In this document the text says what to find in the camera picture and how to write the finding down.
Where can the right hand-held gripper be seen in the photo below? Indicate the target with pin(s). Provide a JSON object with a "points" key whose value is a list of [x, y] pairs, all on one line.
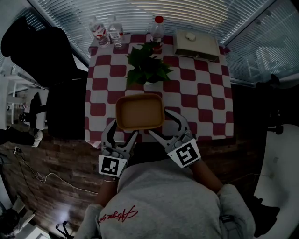
{"points": [[187, 154]]}

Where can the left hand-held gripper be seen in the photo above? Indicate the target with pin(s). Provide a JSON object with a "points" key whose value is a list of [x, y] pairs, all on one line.
{"points": [[109, 166]]}

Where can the brown plastic tray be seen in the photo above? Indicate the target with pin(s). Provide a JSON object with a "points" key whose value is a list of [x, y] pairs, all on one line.
{"points": [[140, 112]]}

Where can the person's right forearm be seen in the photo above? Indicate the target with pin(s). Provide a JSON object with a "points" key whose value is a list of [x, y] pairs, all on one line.
{"points": [[208, 177]]}

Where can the person's left forearm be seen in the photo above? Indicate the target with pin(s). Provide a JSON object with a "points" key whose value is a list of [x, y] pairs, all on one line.
{"points": [[106, 191]]}

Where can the checkered cloth covered table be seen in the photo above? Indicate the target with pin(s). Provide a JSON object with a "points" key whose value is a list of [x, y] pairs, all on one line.
{"points": [[210, 105]]}

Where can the red white checkered tablecloth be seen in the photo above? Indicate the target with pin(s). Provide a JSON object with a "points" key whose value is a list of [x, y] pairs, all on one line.
{"points": [[198, 93]]}

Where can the person's grey sweatshirt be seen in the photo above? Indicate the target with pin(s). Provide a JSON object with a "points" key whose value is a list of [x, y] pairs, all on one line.
{"points": [[163, 198]]}

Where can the green plant in white pot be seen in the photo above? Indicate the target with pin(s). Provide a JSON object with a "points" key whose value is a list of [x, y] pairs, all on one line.
{"points": [[147, 65]]}

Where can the beige drawer box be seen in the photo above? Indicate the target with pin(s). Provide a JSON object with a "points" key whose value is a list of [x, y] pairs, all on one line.
{"points": [[198, 46]]}

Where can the small white case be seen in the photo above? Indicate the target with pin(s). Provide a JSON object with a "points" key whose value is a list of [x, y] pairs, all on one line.
{"points": [[190, 37]]}

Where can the red cap plastic bottle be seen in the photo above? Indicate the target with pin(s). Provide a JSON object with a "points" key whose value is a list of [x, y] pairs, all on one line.
{"points": [[157, 30]]}

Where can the black swivel chair star base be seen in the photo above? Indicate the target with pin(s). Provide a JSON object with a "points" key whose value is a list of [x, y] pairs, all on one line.
{"points": [[64, 229]]}

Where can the clear water bottle red label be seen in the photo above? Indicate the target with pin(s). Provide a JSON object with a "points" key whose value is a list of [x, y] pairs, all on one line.
{"points": [[100, 32], [116, 32]]}

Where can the black mesh office chair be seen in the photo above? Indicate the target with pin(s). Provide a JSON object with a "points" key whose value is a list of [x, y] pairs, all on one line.
{"points": [[46, 58]]}

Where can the white curved desk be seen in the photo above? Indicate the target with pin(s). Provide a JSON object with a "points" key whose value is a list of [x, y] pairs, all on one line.
{"points": [[280, 175]]}

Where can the white side desk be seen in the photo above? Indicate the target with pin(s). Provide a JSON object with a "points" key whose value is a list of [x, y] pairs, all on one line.
{"points": [[9, 98]]}

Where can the white window blinds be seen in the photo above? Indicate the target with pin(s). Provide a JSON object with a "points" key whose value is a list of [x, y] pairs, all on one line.
{"points": [[187, 14]]}

